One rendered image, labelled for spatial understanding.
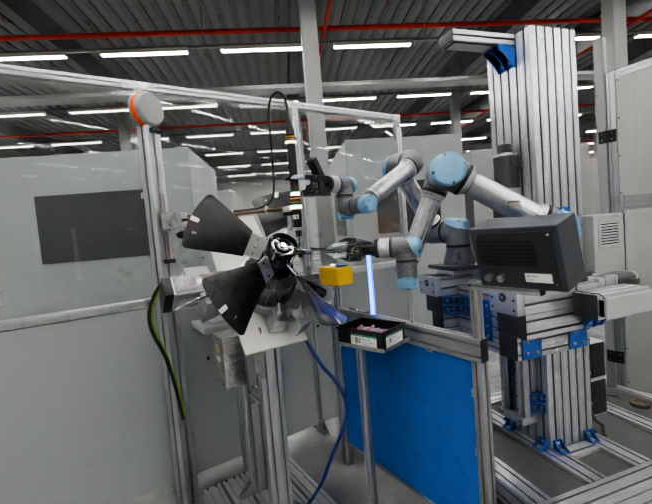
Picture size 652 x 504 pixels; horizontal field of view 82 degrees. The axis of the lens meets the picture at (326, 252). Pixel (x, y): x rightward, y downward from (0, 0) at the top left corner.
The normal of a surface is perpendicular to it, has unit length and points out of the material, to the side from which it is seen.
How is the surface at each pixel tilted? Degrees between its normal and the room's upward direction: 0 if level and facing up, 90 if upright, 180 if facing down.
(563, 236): 90
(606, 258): 90
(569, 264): 90
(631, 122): 90
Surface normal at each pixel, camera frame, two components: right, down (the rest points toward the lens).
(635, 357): -0.83, 0.10
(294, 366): 0.54, 0.00
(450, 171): -0.26, 0.00
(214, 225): 0.18, -0.11
